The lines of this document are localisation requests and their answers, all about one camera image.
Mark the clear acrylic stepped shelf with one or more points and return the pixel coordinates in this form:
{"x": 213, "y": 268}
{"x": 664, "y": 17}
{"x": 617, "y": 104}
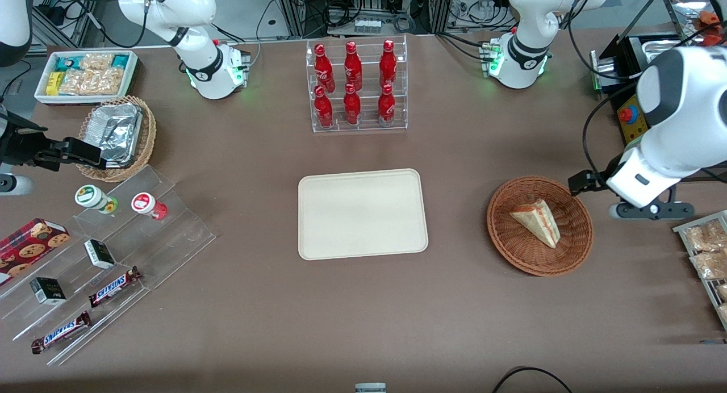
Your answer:
{"x": 170, "y": 239}

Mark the small black carton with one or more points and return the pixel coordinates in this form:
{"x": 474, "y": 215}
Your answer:
{"x": 48, "y": 291}
{"x": 99, "y": 254}

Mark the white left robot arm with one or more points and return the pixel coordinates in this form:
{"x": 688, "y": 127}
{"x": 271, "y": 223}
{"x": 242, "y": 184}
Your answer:
{"x": 681, "y": 115}

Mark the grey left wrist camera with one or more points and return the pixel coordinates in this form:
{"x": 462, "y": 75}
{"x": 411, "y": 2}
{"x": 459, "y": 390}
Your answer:
{"x": 636, "y": 211}

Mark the white power strip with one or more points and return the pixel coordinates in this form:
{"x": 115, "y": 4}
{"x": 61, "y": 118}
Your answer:
{"x": 367, "y": 25}

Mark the Snickers chocolate bar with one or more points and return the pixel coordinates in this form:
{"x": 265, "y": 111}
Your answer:
{"x": 61, "y": 333}
{"x": 113, "y": 288}

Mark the red cola bottle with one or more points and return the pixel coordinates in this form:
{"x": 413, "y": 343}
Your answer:
{"x": 352, "y": 69}
{"x": 324, "y": 69}
{"x": 352, "y": 107}
{"x": 388, "y": 66}
{"x": 324, "y": 110}
{"x": 386, "y": 107}

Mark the green lid yogurt cup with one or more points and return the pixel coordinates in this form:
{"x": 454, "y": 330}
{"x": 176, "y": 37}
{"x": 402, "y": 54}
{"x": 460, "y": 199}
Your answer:
{"x": 90, "y": 196}

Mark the white plastic bin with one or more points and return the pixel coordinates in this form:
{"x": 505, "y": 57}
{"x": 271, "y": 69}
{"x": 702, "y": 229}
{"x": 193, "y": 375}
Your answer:
{"x": 132, "y": 78}

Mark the stacked aluminium foil trays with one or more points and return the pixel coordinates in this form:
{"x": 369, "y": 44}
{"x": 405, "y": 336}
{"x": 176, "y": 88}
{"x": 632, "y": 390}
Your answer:
{"x": 116, "y": 132}

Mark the brown wicker basket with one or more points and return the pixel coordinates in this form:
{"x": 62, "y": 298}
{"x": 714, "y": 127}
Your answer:
{"x": 522, "y": 256}

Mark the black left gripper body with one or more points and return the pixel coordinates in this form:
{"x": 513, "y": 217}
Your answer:
{"x": 597, "y": 179}

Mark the small grey device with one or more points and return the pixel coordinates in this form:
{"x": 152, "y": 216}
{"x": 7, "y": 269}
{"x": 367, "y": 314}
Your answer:
{"x": 370, "y": 388}

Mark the triangular sandwich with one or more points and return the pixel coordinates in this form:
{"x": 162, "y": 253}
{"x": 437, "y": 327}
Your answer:
{"x": 537, "y": 222}

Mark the yellow snack packet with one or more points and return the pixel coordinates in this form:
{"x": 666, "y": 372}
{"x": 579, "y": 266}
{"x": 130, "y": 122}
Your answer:
{"x": 54, "y": 83}

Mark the clear acrylic bottle rack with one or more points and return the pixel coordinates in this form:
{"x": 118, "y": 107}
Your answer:
{"x": 369, "y": 126}

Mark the red cookie box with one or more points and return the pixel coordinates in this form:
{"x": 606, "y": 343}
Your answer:
{"x": 28, "y": 248}

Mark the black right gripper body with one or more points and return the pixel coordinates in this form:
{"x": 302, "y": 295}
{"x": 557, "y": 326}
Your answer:
{"x": 21, "y": 145}

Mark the teal snack packet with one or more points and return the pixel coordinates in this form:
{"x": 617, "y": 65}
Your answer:
{"x": 66, "y": 62}
{"x": 120, "y": 61}

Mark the orange fried food piece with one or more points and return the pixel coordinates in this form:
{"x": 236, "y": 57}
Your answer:
{"x": 710, "y": 18}

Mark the beige plastic tray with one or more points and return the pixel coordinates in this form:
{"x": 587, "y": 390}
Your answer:
{"x": 363, "y": 214}

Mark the yellow emergency stop box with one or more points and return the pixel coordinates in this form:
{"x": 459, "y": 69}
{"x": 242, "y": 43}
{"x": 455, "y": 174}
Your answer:
{"x": 630, "y": 129}

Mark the stainless steel tray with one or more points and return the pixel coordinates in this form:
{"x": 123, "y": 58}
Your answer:
{"x": 681, "y": 9}

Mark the light wicker basket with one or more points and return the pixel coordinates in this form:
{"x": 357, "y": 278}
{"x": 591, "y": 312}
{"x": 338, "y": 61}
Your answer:
{"x": 149, "y": 137}

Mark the clear bag of snacks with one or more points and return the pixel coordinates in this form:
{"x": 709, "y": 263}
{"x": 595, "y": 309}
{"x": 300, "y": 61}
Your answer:
{"x": 710, "y": 265}
{"x": 722, "y": 292}
{"x": 707, "y": 237}

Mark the aluminium frame rack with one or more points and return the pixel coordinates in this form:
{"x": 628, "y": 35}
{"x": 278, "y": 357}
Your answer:
{"x": 295, "y": 7}

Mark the red lid yogurt cup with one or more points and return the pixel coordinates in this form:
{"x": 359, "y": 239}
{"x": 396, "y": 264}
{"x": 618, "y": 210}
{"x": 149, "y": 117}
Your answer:
{"x": 143, "y": 203}

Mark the clear cracker bag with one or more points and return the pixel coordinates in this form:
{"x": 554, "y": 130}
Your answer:
{"x": 96, "y": 61}
{"x": 91, "y": 82}

